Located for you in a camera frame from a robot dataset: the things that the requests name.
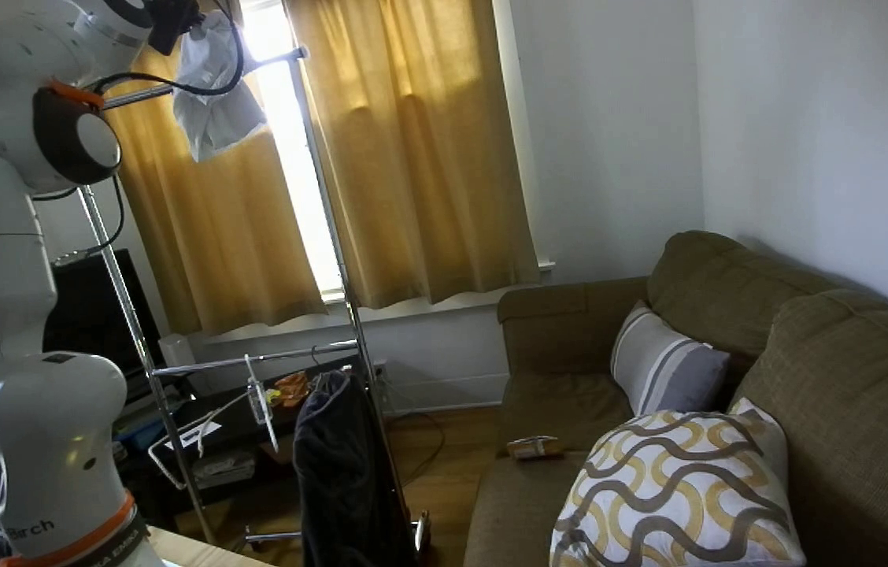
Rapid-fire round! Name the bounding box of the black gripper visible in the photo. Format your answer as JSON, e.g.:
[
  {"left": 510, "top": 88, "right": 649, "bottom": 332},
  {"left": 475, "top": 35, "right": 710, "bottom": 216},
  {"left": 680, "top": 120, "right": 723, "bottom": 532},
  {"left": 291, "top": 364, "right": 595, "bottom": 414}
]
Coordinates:
[{"left": 146, "top": 0, "right": 203, "bottom": 56}]

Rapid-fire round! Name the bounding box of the white towel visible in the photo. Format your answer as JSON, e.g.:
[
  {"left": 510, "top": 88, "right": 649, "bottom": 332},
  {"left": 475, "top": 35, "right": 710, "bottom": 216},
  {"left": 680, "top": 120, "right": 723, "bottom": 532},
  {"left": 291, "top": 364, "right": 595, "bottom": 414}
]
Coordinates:
[{"left": 170, "top": 7, "right": 272, "bottom": 167}]

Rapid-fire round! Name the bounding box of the metal clothes hanging rack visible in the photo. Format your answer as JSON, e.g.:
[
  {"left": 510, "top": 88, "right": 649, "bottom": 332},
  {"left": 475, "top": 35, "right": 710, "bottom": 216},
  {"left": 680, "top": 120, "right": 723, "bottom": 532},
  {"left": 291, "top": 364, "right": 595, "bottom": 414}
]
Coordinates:
[{"left": 75, "top": 41, "right": 434, "bottom": 557}]

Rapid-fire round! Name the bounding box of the dark grey hanging garment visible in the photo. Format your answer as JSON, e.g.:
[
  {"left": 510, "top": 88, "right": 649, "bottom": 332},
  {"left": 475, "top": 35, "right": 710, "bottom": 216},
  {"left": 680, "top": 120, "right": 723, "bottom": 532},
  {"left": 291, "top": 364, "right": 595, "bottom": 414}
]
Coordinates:
[{"left": 289, "top": 364, "right": 418, "bottom": 567}]

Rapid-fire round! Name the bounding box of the black television screen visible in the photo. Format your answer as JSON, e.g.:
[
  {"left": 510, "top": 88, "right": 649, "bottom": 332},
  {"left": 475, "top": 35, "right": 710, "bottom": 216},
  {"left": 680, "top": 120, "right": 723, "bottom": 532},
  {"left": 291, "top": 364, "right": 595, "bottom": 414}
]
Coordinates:
[{"left": 45, "top": 249, "right": 170, "bottom": 406}]

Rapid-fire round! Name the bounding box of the small orange brown item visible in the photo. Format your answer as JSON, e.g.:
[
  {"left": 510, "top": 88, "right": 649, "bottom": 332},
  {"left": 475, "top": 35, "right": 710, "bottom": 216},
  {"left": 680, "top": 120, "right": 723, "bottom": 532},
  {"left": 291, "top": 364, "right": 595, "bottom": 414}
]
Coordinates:
[{"left": 260, "top": 372, "right": 310, "bottom": 419}]

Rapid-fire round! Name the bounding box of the black low table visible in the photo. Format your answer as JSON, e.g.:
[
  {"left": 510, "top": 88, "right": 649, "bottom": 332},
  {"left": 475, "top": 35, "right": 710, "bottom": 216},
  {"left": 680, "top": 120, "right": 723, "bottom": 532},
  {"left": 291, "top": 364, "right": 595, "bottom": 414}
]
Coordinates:
[{"left": 111, "top": 389, "right": 306, "bottom": 506}]

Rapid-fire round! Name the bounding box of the small brown object on sofa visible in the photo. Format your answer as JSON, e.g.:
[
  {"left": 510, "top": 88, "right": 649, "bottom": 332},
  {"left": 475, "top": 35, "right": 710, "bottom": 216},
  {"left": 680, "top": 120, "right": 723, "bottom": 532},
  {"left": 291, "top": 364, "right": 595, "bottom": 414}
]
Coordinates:
[{"left": 500, "top": 431, "right": 571, "bottom": 462}]

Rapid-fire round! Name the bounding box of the grey striped pillow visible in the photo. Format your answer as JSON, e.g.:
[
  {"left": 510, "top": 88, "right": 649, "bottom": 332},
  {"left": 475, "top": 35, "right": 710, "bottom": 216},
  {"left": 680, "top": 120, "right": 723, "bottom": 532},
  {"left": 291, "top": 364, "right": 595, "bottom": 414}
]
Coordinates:
[{"left": 608, "top": 299, "right": 732, "bottom": 419}]

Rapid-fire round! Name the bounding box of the yellow wave patterned pillow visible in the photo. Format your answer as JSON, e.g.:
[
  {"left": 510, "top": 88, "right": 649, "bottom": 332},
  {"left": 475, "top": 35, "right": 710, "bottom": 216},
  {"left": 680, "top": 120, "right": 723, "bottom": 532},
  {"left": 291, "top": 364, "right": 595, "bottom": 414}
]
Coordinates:
[{"left": 547, "top": 395, "right": 809, "bottom": 567}]

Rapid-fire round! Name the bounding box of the brown fabric sofa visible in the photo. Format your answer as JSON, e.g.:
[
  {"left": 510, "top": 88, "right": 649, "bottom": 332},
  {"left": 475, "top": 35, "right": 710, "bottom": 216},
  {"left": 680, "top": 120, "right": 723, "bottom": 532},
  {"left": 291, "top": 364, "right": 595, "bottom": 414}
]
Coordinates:
[{"left": 458, "top": 230, "right": 888, "bottom": 567}]

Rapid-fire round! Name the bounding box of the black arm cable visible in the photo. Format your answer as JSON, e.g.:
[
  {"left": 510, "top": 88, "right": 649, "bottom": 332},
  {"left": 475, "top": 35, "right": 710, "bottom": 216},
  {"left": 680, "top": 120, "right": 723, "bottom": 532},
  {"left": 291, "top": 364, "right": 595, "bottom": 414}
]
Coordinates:
[{"left": 91, "top": 10, "right": 250, "bottom": 103}]

